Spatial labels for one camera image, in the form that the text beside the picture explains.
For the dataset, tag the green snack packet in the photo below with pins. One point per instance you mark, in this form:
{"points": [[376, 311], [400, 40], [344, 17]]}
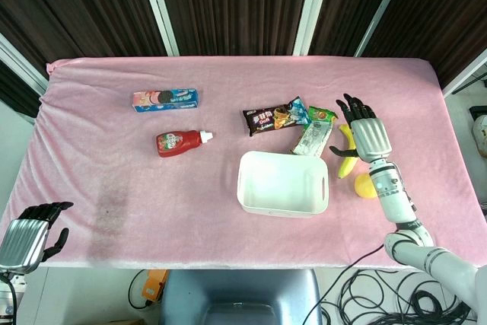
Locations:
{"points": [[322, 115]]}

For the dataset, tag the pink tablecloth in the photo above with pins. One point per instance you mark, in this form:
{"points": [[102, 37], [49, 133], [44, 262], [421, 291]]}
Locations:
{"points": [[190, 195]]}

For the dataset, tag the silver foil snack packet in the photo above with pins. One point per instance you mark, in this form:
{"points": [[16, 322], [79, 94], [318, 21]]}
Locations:
{"points": [[314, 138]]}

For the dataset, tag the blue cookie box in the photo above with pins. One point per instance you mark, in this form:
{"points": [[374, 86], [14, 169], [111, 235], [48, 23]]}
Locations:
{"points": [[166, 100]]}

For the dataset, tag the dark folding screen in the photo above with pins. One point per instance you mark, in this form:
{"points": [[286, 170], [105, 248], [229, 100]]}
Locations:
{"points": [[236, 5]]}

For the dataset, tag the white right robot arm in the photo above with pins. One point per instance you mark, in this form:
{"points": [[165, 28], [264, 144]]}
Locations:
{"points": [[414, 226]]}

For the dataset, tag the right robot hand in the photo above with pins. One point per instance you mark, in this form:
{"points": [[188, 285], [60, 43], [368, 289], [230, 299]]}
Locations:
{"points": [[371, 135]]}

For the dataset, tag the yellow banana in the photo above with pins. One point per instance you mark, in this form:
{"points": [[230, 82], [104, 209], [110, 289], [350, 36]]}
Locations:
{"points": [[348, 157]]}

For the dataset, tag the brown chocolate snack packet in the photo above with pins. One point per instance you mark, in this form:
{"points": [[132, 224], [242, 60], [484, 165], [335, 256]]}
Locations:
{"points": [[269, 120]]}

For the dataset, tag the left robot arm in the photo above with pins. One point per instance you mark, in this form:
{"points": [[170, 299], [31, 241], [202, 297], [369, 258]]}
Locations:
{"points": [[7, 294]]}

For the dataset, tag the white plastic basket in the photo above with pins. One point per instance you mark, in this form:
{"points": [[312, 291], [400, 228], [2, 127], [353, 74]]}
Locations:
{"points": [[282, 183]]}

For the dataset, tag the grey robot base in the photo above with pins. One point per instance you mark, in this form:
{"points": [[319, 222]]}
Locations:
{"points": [[239, 298]]}

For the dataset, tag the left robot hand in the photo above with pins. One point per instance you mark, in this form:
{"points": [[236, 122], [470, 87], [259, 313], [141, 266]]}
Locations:
{"points": [[23, 239]]}

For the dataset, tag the blue snack packet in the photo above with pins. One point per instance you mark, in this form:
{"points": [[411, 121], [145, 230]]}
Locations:
{"points": [[300, 110]]}

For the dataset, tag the red ketchup bottle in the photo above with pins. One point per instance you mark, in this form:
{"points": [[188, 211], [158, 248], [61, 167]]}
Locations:
{"points": [[179, 143]]}

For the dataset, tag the yellow lemon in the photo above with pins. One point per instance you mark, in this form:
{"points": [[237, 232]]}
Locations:
{"points": [[364, 187]]}

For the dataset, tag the orange device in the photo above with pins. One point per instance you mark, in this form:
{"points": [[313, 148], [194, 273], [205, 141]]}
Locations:
{"points": [[154, 285]]}

